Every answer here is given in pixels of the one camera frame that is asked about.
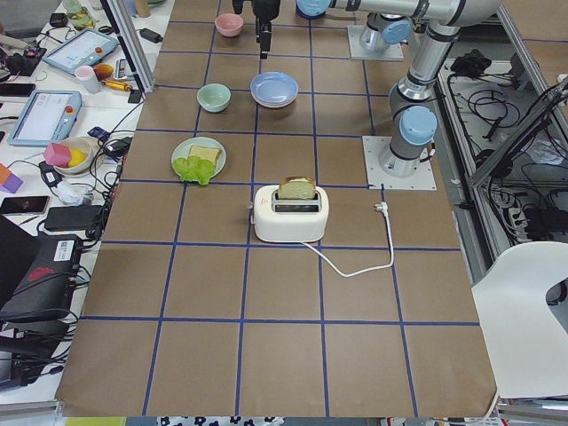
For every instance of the aluminium frame post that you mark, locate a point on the aluminium frame post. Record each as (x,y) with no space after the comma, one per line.
(120,21)

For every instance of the pink bowl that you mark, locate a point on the pink bowl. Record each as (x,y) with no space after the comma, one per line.
(229,24)

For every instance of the black power adapter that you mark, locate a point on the black power adapter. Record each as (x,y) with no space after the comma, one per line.
(150,35)

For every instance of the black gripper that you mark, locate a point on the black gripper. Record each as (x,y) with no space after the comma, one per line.
(265,10)

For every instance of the lettuce leaf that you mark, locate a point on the lettuce leaf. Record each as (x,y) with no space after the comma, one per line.
(194,169)

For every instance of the bread slice in toaster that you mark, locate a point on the bread slice in toaster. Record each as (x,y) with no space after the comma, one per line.
(297,188)

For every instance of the orange screwdriver handle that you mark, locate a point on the orange screwdriver handle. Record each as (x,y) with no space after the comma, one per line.
(116,85)

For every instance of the pink cup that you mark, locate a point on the pink cup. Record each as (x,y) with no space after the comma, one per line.
(87,77)

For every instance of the green bowl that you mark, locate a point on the green bowl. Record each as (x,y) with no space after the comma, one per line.
(214,97)

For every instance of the blue plate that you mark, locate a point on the blue plate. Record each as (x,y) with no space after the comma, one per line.
(273,87)

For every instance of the pink plate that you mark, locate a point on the pink plate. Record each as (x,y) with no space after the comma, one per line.
(273,105)

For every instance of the white bowl with fruit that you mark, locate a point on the white bowl with fruit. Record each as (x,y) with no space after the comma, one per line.
(82,151)

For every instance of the green plate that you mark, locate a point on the green plate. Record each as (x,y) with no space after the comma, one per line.
(182,151)

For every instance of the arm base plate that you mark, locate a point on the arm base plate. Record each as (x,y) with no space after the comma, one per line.
(386,171)
(355,44)

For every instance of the bread slice on plate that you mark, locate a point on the bread slice on plate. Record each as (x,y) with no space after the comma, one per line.
(206,153)

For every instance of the teach pendant tablet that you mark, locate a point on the teach pendant tablet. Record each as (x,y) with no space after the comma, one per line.
(86,48)
(48,116)

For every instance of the white chair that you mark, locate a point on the white chair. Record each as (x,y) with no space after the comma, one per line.
(526,344)

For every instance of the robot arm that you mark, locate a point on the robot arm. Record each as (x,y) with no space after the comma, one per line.
(380,27)
(415,123)

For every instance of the cream toaster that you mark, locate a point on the cream toaster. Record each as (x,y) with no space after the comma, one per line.
(289,221)

